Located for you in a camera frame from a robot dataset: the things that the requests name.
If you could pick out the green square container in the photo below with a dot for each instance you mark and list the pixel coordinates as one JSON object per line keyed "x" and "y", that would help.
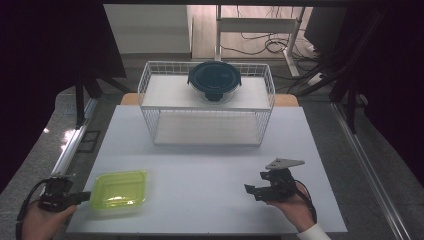
{"x": 119, "y": 190}

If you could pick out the person's right hand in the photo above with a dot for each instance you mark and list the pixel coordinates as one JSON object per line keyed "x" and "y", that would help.
{"x": 295, "y": 210}

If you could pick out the wooden board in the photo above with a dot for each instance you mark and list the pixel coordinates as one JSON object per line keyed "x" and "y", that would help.
{"x": 128, "y": 99}

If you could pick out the white power strip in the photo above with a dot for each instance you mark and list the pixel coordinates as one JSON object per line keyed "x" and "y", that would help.
{"x": 315, "y": 79}

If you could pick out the aluminium rail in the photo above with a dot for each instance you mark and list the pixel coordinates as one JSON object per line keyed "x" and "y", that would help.
{"x": 71, "y": 146}
{"x": 366, "y": 166}

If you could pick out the round dark lidded container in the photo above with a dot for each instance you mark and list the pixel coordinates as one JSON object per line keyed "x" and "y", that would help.
{"x": 214, "y": 78}

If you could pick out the black tripod stand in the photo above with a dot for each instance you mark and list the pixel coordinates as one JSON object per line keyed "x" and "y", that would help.
{"x": 80, "y": 100}
{"x": 350, "y": 100}

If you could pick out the dark curtain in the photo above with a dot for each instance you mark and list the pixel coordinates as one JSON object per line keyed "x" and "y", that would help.
{"x": 393, "y": 83}
{"x": 36, "y": 66}

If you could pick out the dark grey box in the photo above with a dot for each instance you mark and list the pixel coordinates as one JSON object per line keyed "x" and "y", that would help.
{"x": 321, "y": 28}

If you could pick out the person's white right sleeve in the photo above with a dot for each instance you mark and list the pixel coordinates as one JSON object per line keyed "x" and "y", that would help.
{"x": 315, "y": 233}

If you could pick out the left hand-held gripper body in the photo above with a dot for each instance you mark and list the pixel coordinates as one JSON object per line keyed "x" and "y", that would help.
{"x": 55, "y": 196}

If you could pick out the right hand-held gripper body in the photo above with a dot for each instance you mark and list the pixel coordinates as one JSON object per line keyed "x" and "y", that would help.
{"x": 280, "y": 186}

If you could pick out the person's left hand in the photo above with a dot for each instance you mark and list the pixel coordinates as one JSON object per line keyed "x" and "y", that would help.
{"x": 41, "y": 223}

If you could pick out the white desk frame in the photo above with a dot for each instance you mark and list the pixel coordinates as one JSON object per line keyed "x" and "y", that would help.
{"x": 256, "y": 25}

